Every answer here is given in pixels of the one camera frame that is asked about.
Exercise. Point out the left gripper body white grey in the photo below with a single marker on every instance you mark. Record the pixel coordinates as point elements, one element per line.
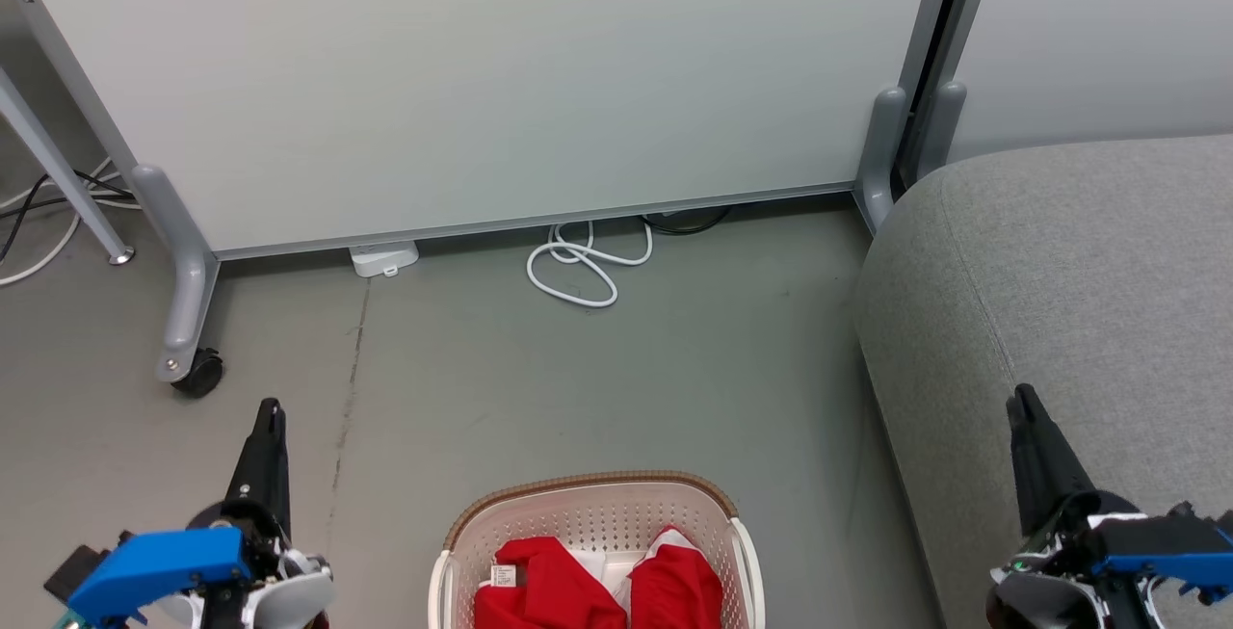
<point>289,586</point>

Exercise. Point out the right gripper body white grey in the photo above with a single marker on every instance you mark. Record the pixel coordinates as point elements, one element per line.
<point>1045,581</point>

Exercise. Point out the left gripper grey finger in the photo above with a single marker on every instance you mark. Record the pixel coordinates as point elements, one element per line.
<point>283,475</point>
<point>252,475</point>

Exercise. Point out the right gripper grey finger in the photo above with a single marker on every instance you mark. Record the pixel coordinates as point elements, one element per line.
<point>1060,465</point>
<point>1029,475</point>

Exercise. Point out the red shorts elastic waist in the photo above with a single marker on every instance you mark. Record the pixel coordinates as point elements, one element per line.
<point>549,590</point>

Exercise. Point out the red jersey white sleeve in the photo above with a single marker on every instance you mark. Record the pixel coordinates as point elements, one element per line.
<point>679,590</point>

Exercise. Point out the grey fabric sofa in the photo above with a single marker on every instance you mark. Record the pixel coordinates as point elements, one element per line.
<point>1060,273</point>

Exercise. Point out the black caster wheel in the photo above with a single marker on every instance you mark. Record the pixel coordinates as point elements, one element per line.
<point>200,374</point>

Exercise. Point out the white power adapter box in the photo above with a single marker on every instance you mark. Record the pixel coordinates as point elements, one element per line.
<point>383,258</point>

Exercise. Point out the white perforated laundry basket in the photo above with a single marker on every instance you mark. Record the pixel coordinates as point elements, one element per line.
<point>597,513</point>

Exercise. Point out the grey metal table leg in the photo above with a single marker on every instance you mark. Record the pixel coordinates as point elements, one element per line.
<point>58,167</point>

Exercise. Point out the wide white partition panel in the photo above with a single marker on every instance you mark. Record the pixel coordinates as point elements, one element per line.
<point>482,80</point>

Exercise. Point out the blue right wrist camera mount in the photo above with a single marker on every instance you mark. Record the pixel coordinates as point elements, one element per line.
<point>1161,540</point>

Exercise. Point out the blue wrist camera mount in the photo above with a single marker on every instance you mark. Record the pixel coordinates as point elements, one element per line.
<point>154,566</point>
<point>1161,540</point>

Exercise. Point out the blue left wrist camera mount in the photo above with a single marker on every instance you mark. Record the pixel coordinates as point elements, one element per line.
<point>154,566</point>

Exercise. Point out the white partition panel grey frame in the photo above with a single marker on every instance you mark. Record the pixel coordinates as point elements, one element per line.
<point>1108,32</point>

